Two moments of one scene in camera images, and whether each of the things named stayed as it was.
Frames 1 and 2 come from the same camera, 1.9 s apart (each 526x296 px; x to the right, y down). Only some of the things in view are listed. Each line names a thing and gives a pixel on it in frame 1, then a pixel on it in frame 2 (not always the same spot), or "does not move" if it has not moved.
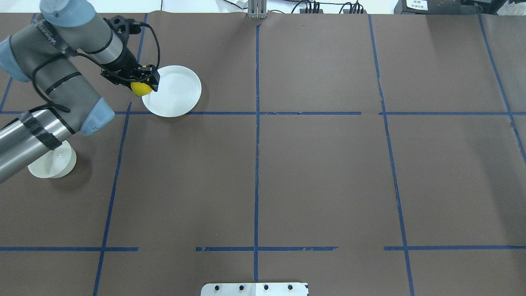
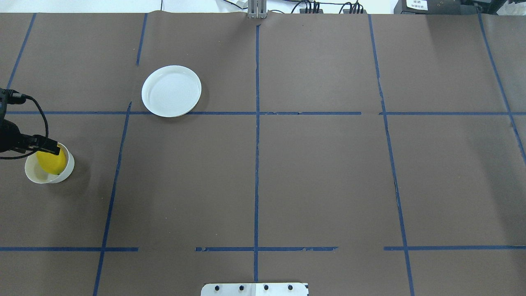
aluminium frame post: (257, 9) does not move
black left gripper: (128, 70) to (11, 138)
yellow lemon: (140, 89) to (52, 163)
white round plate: (179, 91) does not move
